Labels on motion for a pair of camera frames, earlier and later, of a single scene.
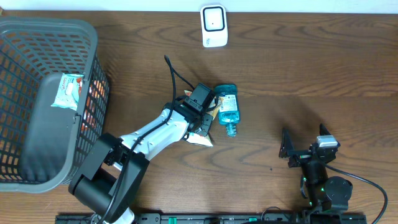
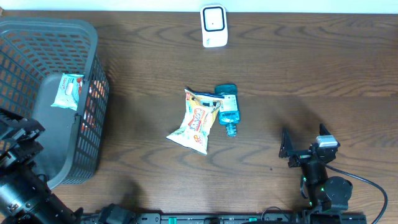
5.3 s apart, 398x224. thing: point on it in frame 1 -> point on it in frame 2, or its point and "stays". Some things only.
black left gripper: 207,127 -> 13,129
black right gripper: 286,150 stays
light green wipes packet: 68,94 stays
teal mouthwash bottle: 229,110 stays
